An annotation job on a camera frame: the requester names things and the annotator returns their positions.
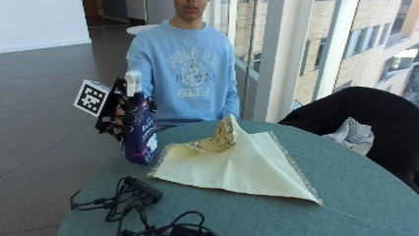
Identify dark blue spray bottle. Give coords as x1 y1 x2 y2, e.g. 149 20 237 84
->
124 69 160 165

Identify white cube with black markers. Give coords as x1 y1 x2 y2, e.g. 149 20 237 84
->
72 79 112 118

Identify the person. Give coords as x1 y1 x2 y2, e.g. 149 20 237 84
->
125 0 241 131

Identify black hub box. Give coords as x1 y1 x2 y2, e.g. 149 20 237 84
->
122 176 164 204

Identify white round table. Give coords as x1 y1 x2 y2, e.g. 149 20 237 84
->
125 24 160 35

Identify pale yellow cloth napkin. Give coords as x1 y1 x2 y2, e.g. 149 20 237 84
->
146 114 323 207

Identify teal tablecloth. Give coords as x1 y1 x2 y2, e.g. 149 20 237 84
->
56 119 419 236

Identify white striped cloth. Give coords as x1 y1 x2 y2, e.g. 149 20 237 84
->
322 117 377 156

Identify black jacket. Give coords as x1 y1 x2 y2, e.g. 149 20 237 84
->
278 86 419 195

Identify black cables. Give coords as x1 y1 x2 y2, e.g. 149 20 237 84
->
68 176 220 236

